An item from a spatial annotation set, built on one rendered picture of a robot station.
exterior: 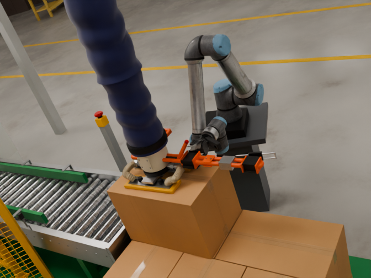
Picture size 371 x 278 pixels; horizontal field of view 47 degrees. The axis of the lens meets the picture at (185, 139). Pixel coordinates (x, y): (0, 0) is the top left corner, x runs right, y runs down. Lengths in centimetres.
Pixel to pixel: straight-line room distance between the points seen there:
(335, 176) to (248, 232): 132
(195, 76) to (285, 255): 109
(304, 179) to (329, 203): 36
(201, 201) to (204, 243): 24
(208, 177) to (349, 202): 140
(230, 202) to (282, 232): 33
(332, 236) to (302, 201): 108
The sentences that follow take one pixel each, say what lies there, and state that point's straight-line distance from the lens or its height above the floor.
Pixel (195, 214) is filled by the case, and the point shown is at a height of 87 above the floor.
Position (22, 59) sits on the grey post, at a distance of 569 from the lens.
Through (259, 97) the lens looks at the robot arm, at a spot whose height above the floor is 98.
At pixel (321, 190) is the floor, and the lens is 354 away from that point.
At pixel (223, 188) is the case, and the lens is 245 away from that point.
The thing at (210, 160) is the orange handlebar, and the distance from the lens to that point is 219.
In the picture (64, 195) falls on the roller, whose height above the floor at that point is 55.
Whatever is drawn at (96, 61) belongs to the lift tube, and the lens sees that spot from 209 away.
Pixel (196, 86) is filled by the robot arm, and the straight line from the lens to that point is 249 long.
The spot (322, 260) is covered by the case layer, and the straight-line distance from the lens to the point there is 232.
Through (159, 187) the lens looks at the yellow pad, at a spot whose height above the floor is 97.
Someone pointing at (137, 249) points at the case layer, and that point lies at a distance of 271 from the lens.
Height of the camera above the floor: 229
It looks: 29 degrees down
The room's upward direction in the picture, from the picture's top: 20 degrees counter-clockwise
